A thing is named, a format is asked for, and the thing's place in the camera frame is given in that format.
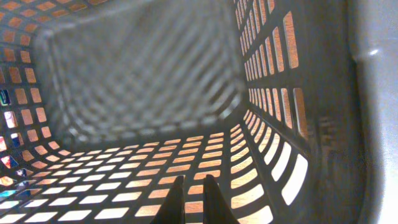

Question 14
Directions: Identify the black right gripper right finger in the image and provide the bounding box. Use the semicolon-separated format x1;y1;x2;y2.
203;174;239;224

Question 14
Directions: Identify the grey plastic slotted basket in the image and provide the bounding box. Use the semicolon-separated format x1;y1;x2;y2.
1;0;397;223

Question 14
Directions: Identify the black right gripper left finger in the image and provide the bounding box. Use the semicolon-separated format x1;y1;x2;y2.
150;175;185;224

